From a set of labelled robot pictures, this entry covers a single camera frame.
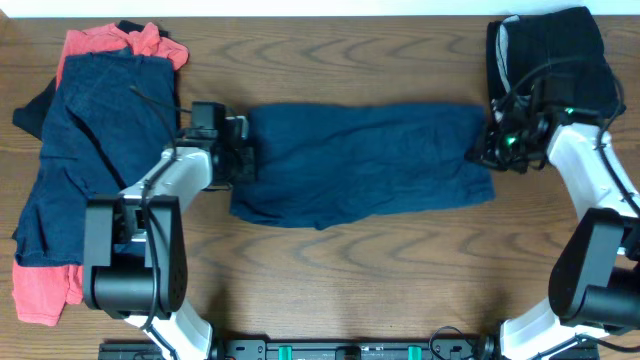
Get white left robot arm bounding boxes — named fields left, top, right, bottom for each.
left=83, top=115, right=255, bottom=359

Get black folded garment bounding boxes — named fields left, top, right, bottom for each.
left=486, top=7, right=626, bottom=119

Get coral red garment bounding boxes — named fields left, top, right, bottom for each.
left=12, top=21, right=189, bottom=326

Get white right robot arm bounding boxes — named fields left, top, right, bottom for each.
left=469, top=95, right=639, bottom=359

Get navy garment on pile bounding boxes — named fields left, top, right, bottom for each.
left=15, top=49, right=177, bottom=267

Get navy blue shorts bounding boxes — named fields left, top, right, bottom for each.
left=230, top=103, right=495, bottom=230

